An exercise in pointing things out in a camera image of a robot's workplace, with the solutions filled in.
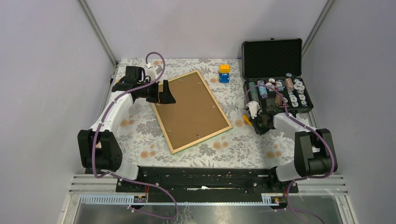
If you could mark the green wooden picture frame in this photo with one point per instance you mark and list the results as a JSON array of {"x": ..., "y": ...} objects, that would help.
[{"x": 216, "y": 130}]

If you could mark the floral tablecloth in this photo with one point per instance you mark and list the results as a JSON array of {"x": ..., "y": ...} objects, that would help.
[{"x": 142, "y": 141}]

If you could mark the yellow toy brick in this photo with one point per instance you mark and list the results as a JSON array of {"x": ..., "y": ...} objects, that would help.
[{"x": 224, "y": 69}]

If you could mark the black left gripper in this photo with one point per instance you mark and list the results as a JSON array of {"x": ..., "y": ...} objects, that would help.
[{"x": 165, "y": 96}]

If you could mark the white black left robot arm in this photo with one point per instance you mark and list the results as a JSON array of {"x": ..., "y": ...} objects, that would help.
[{"x": 99, "y": 149}]

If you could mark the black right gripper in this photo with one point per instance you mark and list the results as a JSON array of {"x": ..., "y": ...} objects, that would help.
[{"x": 259, "y": 130}]

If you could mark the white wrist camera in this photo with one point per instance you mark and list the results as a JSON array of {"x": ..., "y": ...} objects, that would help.
[
  {"x": 254, "y": 109},
  {"x": 153, "y": 71}
]

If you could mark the blue toy brick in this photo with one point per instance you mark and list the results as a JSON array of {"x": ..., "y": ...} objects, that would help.
[{"x": 224, "y": 78}]

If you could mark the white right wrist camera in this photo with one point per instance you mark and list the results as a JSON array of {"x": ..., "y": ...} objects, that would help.
[{"x": 254, "y": 109}]

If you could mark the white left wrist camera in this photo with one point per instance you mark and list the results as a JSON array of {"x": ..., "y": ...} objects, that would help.
[{"x": 153, "y": 71}]

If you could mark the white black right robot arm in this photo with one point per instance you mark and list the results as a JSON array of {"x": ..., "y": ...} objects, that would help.
[{"x": 314, "y": 154}]

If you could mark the black poker chip case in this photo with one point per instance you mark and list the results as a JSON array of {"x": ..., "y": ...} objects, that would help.
[{"x": 262, "y": 60}]

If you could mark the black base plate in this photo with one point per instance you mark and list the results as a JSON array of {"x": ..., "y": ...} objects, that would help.
[{"x": 205, "y": 185}]

